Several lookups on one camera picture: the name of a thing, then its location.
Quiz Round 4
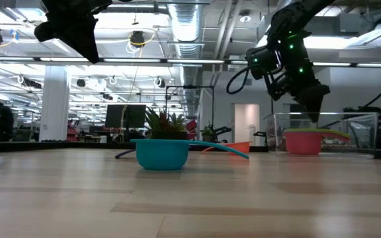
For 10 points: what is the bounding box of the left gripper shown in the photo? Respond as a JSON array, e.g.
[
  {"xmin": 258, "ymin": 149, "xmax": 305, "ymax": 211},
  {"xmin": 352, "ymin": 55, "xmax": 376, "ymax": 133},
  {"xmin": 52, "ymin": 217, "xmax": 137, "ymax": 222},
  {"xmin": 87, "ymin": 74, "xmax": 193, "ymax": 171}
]
[{"xmin": 34, "ymin": 0, "xmax": 112, "ymax": 65}]

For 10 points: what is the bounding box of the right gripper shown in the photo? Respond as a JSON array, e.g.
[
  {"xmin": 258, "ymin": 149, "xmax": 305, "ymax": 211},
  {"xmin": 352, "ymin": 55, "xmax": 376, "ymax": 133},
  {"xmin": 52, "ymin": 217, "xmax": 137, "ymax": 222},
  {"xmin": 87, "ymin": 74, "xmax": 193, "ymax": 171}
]
[{"xmin": 269, "ymin": 31, "xmax": 331, "ymax": 124}]

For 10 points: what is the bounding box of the red measuring cup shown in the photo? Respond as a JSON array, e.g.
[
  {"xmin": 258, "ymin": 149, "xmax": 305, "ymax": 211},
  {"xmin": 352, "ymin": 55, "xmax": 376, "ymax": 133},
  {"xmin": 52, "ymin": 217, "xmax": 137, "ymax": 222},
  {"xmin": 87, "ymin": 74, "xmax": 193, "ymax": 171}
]
[{"xmin": 283, "ymin": 130, "xmax": 351, "ymax": 156}]

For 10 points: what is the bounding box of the orange measuring cup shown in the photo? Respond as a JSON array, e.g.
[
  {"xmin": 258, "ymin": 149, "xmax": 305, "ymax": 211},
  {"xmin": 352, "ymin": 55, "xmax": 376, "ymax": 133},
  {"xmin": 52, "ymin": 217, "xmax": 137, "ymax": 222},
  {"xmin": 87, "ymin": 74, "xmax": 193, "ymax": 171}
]
[{"xmin": 200, "ymin": 141, "xmax": 253, "ymax": 156}]

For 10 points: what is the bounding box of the small dark blue measuring cup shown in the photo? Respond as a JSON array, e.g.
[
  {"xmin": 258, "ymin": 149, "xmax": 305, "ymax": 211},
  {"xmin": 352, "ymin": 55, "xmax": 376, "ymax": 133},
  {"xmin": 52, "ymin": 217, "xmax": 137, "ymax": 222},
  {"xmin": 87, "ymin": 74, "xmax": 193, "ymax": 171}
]
[{"xmin": 114, "ymin": 148, "xmax": 138, "ymax": 160}]

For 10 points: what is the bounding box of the light blue measuring cup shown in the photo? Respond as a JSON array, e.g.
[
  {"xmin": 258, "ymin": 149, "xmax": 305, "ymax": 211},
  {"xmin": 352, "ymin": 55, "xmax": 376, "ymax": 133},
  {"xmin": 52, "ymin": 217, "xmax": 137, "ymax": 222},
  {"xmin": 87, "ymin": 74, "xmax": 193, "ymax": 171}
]
[{"xmin": 130, "ymin": 138, "xmax": 250, "ymax": 171}]

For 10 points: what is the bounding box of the clear plastic basket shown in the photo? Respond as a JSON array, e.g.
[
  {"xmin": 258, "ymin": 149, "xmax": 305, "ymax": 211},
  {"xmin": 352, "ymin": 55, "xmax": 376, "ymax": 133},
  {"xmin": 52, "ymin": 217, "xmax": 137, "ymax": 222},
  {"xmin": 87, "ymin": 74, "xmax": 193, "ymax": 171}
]
[{"xmin": 263, "ymin": 111, "xmax": 380, "ymax": 157}]

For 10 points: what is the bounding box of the white square pillar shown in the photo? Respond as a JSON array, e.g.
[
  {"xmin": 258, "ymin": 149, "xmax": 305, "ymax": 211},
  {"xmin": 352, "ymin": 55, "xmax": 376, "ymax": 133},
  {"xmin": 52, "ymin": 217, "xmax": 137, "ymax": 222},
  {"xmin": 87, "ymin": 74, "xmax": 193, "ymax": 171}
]
[{"xmin": 39, "ymin": 65, "xmax": 71, "ymax": 142}]

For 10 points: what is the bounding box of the white door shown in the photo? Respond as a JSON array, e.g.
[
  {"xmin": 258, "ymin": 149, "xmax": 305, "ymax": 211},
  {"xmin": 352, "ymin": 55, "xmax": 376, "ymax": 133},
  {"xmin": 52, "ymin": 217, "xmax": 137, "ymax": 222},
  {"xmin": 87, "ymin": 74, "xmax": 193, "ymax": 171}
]
[{"xmin": 233, "ymin": 103, "xmax": 261, "ymax": 146}]

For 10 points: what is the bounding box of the black background monitor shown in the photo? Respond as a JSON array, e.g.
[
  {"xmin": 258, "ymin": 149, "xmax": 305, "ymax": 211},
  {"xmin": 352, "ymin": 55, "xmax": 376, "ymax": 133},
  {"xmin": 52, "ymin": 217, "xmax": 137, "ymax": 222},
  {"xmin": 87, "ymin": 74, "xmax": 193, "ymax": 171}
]
[{"xmin": 104, "ymin": 104, "xmax": 147, "ymax": 130}]

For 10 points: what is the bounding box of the small background potted plant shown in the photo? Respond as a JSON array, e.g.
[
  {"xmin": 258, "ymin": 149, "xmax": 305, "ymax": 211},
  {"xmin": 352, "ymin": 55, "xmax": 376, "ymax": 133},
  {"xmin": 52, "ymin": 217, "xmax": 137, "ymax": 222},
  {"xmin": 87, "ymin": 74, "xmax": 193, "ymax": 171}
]
[{"xmin": 200, "ymin": 124, "xmax": 215, "ymax": 143}]

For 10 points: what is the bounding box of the potted succulent plant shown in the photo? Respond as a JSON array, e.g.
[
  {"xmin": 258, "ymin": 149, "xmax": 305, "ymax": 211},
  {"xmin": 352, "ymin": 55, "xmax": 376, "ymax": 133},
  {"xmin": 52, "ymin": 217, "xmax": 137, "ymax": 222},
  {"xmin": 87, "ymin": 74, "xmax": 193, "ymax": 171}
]
[{"xmin": 144, "ymin": 106, "xmax": 189, "ymax": 141}]

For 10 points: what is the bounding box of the red background object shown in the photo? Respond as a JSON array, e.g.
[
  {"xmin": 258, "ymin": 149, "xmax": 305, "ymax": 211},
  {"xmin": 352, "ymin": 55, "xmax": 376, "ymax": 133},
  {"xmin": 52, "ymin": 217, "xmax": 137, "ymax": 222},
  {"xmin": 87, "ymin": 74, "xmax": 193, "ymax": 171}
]
[{"xmin": 185, "ymin": 119, "xmax": 198, "ymax": 139}]

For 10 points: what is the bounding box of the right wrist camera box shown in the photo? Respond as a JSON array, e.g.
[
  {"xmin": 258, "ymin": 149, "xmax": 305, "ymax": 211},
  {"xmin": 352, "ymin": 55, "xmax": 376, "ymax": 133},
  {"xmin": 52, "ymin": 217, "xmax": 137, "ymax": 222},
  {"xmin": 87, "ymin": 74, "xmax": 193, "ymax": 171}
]
[{"xmin": 245, "ymin": 46, "xmax": 279, "ymax": 81}]

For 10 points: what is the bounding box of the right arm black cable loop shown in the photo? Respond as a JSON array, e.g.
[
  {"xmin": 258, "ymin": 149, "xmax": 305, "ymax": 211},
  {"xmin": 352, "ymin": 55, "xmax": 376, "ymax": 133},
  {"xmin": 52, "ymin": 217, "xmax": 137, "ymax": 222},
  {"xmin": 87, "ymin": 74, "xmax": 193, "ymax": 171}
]
[{"xmin": 226, "ymin": 64, "xmax": 256, "ymax": 95}]

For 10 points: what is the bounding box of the silver ventilation duct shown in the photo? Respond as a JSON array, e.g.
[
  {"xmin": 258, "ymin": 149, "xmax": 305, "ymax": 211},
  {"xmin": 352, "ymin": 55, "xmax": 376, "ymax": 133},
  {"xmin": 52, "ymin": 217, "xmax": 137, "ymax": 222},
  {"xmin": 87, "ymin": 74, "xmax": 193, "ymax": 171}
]
[{"xmin": 167, "ymin": 0, "xmax": 205, "ymax": 118}]

